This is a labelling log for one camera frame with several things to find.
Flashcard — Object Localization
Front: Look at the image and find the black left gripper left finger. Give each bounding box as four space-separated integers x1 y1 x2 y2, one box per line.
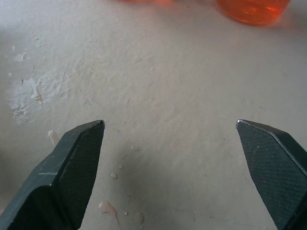
0 120 106 230

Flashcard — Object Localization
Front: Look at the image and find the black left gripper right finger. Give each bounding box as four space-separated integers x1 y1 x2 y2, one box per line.
236 119 307 230

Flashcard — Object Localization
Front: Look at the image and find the small clear cup orange liquid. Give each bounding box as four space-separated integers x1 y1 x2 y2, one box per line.
215 0 291 26

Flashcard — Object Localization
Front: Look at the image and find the large clear cup orange liquid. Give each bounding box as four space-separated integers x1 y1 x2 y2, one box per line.
121 0 176 4

